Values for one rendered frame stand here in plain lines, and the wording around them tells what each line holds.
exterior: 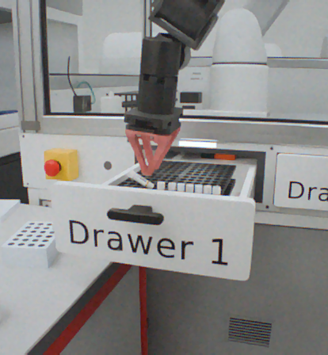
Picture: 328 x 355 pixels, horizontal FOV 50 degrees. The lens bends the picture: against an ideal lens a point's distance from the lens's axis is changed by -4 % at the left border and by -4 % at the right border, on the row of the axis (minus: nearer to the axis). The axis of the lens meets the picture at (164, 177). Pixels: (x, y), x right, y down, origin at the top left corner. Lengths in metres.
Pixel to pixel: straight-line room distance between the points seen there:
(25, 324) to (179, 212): 0.26
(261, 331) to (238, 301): 0.11
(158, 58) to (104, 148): 0.40
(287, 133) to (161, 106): 0.33
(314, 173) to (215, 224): 0.35
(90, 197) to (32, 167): 0.49
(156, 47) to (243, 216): 0.25
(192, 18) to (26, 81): 0.56
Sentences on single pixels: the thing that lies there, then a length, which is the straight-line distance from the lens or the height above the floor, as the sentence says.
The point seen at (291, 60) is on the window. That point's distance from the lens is 0.79.
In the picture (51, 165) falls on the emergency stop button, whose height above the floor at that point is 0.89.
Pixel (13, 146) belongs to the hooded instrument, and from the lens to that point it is 1.51.
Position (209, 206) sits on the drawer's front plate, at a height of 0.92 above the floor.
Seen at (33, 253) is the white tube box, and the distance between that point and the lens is 0.66.
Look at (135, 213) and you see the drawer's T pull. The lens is 0.46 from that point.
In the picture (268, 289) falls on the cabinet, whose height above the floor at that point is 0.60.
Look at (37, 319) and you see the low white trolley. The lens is 0.55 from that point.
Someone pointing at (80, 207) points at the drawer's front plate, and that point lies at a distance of 0.53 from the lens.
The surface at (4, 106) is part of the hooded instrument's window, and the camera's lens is 1.50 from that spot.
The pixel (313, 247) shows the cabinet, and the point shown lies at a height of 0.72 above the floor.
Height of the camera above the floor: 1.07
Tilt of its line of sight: 15 degrees down
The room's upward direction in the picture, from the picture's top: straight up
